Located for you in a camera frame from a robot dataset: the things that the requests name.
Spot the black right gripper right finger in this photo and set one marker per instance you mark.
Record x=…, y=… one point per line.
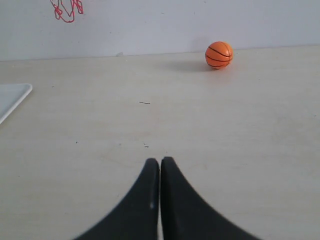
x=185, y=215

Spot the red mini basketball hoop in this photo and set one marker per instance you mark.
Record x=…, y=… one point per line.
x=65, y=10

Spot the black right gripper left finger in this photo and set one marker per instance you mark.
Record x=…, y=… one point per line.
x=136, y=215

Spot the white plastic tray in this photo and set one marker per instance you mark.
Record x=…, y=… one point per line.
x=11, y=95

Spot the small orange basketball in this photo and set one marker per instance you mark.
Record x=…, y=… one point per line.
x=219, y=55

